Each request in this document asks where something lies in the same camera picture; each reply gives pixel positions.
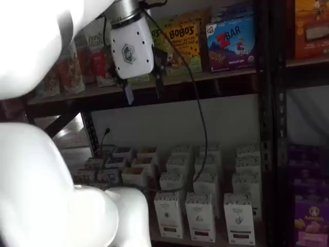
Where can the purple Annie's box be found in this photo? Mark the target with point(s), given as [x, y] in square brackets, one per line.
[304, 162]
[311, 187]
[312, 223]

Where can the orange snack box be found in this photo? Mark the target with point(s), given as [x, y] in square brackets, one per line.
[312, 28]

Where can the small white box blue print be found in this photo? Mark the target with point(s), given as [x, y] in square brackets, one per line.
[116, 163]
[109, 177]
[123, 152]

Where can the small white box red print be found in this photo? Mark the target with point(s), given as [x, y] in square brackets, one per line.
[86, 176]

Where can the Purely Elizabeth granola bag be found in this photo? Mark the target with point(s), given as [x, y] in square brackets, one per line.
[83, 56]

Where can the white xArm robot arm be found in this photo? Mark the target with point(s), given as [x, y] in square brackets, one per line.
[38, 180]

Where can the black metal shelf rack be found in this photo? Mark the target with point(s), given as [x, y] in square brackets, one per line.
[218, 87]
[278, 128]

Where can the small white box orange print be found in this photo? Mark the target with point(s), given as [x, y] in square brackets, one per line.
[133, 177]

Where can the Purely Elizabeth bag red label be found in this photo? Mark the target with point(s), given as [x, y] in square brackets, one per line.
[99, 56]

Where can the dark brown furniture piece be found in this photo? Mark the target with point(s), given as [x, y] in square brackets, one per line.
[11, 110]

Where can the white box pink strip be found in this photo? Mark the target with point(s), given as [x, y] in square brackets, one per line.
[208, 164]
[209, 150]
[199, 218]
[205, 182]

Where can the blue Z Bar box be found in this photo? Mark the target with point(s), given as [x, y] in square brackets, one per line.
[231, 43]
[231, 11]

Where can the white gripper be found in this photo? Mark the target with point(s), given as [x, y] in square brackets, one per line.
[131, 49]

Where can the orange Bobo's box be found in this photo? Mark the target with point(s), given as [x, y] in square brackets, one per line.
[198, 16]
[183, 49]

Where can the Purely Elizabeth bag orange label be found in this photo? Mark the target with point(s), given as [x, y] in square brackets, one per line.
[72, 72]

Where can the white box green strip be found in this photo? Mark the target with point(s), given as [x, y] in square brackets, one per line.
[248, 164]
[245, 182]
[237, 218]
[248, 150]

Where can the white box orange strip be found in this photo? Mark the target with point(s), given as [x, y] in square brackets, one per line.
[178, 164]
[171, 181]
[181, 151]
[168, 216]

